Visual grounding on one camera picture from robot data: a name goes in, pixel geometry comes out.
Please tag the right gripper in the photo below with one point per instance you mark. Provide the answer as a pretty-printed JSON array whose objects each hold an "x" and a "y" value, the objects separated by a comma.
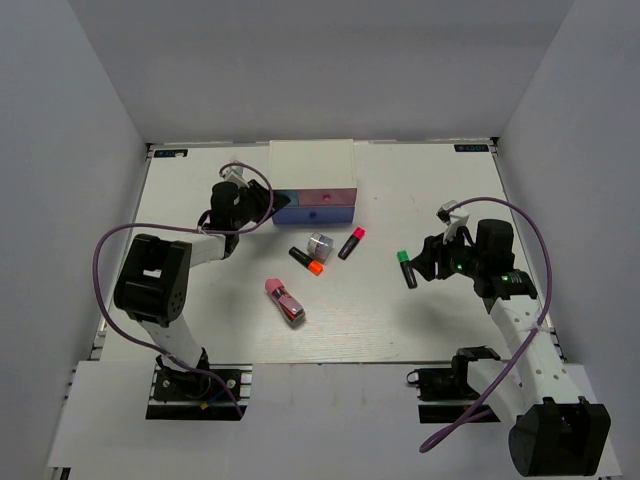
[{"x": 435, "y": 250}]

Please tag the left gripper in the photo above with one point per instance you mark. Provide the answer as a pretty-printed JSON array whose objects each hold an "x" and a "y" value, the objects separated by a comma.
[{"x": 260, "y": 194}]

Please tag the white drawer organizer box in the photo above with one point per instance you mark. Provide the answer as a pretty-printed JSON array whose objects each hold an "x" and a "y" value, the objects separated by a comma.
[{"x": 312, "y": 164}]

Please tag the small blue drawer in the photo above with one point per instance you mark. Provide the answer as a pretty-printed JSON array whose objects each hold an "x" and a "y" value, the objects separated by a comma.
[{"x": 286, "y": 198}]

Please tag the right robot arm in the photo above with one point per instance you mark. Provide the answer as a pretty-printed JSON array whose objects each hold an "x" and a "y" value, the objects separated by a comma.
[{"x": 554, "y": 430}]

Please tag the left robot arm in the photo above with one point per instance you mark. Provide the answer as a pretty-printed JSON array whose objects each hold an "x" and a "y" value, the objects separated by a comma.
[{"x": 152, "y": 286}]

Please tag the wide blue drawer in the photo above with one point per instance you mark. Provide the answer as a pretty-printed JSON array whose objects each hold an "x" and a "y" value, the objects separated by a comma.
[{"x": 308, "y": 215}]

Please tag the green cap highlighter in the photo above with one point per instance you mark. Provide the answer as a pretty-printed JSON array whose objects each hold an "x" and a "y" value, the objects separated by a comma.
[{"x": 406, "y": 269}]

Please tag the pink drawer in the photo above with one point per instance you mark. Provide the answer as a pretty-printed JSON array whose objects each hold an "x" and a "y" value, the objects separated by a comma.
[{"x": 327, "y": 197}]

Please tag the pink cap highlighter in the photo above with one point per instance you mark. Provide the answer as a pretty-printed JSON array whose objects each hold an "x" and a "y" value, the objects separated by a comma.
[{"x": 351, "y": 243}]

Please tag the orange cap highlighter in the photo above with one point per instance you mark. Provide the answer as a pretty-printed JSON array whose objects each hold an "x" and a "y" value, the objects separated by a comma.
[{"x": 306, "y": 261}]

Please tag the pink cap clip tube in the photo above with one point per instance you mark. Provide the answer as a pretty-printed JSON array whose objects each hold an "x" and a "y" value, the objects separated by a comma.
[{"x": 291, "y": 310}]

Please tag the right corner label sticker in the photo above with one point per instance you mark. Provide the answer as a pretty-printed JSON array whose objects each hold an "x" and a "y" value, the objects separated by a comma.
[{"x": 469, "y": 148}]

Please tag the corner label sticker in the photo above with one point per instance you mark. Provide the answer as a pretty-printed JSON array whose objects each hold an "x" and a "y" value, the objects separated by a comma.
[
  {"x": 469, "y": 148},
  {"x": 170, "y": 153}
]

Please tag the left corner label sticker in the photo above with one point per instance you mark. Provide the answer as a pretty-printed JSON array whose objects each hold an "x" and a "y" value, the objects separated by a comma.
[{"x": 170, "y": 153}]

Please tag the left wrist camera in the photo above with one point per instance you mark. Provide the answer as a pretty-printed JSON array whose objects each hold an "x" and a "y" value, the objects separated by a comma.
[{"x": 233, "y": 173}]

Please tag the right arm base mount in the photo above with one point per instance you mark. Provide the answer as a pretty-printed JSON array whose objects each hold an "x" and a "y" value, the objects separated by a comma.
[{"x": 443, "y": 391}]

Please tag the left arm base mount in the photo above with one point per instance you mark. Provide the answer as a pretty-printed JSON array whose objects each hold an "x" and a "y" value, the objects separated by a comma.
[{"x": 182, "y": 397}]

